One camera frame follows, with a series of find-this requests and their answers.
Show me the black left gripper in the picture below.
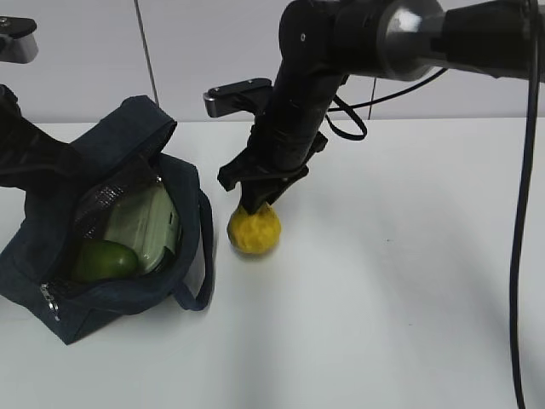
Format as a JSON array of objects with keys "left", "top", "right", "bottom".
[{"left": 1, "top": 84, "right": 83, "bottom": 195}]

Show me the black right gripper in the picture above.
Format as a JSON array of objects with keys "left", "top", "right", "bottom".
[{"left": 217, "top": 124, "right": 328, "bottom": 213}]

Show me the yellow pear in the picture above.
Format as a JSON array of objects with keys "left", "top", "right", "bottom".
[{"left": 227, "top": 203, "right": 282, "bottom": 256}]

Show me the dark blue lunch bag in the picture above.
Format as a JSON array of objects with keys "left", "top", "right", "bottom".
[{"left": 1, "top": 95, "right": 214, "bottom": 343}]

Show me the green cucumber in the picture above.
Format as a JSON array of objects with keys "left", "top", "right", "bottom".
[{"left": 70, "top": 239, "right": 140, "bottom": 284}]

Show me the green lid glass container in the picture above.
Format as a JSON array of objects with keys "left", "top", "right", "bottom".
[{"left": 104, "top": 181, "right": 181, "bottom": 274}]

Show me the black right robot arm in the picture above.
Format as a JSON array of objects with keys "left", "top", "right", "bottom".
[{"left": 204, "top": 1, "right": 544, "bottom": 214}]

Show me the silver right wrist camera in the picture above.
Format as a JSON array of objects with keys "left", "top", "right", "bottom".
[{"left": 203, "top": 78, "right": 273, "bottom": 118}]

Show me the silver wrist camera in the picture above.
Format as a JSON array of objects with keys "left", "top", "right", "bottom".
[
  {"left": 203, "top": 78, "right": 273, "bottom": 118},
  {"left": 1, "top": 15, "right": 38, "bottom": 64}
]

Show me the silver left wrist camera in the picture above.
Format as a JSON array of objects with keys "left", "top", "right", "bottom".
[{"left": 1, "top": 15, "right": 38, "bottom": 64}]

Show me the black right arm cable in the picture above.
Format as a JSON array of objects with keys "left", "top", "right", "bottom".
[{"left": 323, "top": 0, "right": 545, "bottom": 409}]

